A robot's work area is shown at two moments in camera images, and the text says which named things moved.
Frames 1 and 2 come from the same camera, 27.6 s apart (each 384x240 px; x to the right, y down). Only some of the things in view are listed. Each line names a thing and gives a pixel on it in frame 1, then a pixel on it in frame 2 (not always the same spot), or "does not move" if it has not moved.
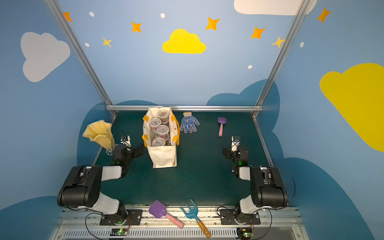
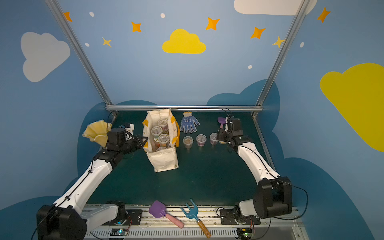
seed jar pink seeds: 163,131 → 213,138
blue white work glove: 188,122 does not move
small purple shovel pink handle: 222,120 does not move
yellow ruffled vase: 100,132 does not move
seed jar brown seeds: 163,115 → 187,141
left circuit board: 118,232 does not move
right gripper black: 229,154 → 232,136
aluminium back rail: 184,108 does not move
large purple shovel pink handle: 158,209 does not move
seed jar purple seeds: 154,123 → 201,139
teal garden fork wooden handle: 193,213 does not move
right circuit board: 245,233 does not move
